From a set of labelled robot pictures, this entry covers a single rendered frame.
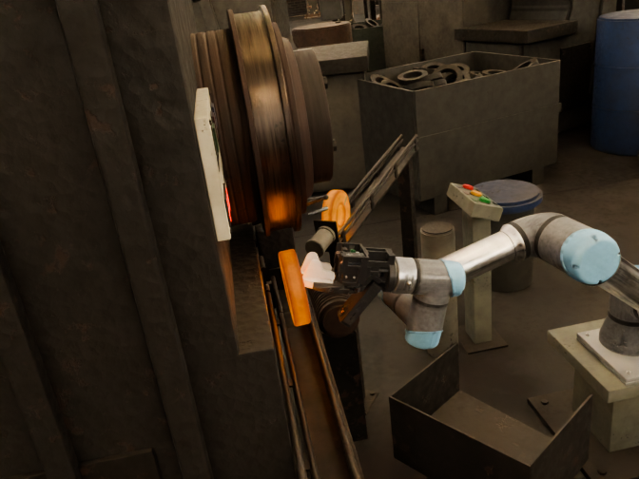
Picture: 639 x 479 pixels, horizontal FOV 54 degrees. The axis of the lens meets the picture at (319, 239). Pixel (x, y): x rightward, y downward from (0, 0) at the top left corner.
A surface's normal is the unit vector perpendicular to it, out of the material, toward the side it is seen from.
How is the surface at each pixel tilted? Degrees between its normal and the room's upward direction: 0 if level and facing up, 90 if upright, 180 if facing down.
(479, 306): 90
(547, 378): 0
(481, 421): 5
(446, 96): 90
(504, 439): 5
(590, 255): 86
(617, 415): 90
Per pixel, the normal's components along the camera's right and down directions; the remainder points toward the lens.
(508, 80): 0.41, 0.32
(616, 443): 0.18, 0.37
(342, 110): -0.08, 0.41
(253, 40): 0.00, -0.53
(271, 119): 0.13, 0.14
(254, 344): -0.11, -0.91
